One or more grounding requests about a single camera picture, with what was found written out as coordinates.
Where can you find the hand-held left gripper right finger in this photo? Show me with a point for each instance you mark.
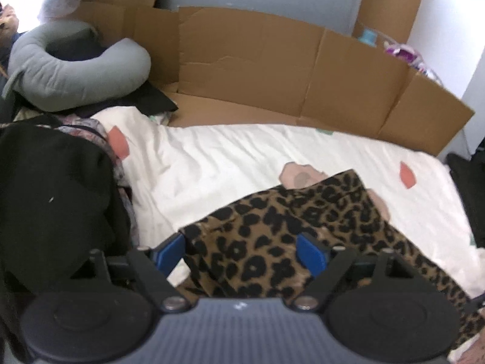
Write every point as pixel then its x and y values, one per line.
pixel 310 253

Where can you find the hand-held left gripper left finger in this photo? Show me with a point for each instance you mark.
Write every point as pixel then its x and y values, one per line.
pixel 172 251

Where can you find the leopard print garment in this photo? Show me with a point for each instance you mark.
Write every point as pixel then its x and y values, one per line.
pixel 265 227

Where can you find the white bed sheet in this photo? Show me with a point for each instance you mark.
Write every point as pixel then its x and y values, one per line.
pixel 212 159

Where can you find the black garment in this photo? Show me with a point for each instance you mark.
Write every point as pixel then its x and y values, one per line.
pixel 49 197

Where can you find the floral patterned garment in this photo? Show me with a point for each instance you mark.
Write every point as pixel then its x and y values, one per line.
pixel 91 129

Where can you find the black cloth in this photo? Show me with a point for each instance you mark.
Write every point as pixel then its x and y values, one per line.
pixel 151 100

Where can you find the dark cloth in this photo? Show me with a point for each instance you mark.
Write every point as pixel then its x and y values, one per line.
pixel 470 182

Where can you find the brown cardboard sheet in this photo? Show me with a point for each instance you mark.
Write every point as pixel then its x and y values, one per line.
pixel 265 64

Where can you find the grey U-shaped pillow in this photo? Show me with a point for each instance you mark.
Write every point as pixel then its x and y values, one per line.
pixel 75 79

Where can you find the purple packet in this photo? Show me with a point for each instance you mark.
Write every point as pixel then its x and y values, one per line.
pixel 401 51

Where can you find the tall cardboard box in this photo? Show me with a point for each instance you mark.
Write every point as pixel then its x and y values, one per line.
pixel 390 7

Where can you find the stuffed toy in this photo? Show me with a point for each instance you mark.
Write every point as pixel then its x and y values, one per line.
pixel 7 17

